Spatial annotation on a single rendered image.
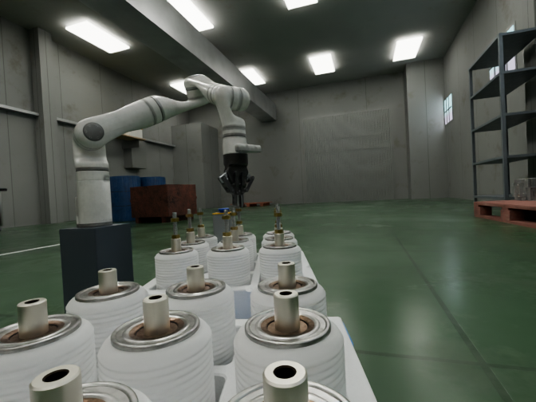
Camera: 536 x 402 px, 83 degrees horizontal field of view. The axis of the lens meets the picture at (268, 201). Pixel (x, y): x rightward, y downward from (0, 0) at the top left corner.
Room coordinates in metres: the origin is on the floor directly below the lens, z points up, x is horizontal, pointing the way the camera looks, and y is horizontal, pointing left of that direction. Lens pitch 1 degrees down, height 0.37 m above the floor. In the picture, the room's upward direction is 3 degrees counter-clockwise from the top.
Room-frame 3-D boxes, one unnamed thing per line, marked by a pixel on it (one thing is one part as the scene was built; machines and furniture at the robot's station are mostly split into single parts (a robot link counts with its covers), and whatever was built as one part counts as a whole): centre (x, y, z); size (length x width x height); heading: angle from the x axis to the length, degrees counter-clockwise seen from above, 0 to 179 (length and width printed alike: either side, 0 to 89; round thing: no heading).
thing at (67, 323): (0.28, 0.22, 0.25); 0.08 x 0.08 x 0.01
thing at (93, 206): (0.95, 0.54, 0.39); 0.09 x 0.09 x 0.17; 72
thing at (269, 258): (0.68, -0.02, 0.16); 0.10 x 0.10 x 0.18
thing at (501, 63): (4.27, -3.38, 1.11); 1.16 x 0.49 x 2.23; 162
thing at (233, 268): (0.69, 0.10, 0.16); 0.10 x 0.10 x 0.18
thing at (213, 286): (0.39, 0.10, 0.25); 0.08 x 0.08 x 0.01
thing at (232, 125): (0.92, 0.10, 0.62); 0.09 x 0.07 x 0.15; 122
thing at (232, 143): (0.91, 0.08, 0.53); 0.11 x 0.09 x 0.06; 45
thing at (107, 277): (0.40, 0.22, 0.26); 0.02 x 0.02 x 0.03
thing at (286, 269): (0.38, -0.02, 0.26); 0.02 x 0.02 x 0.03
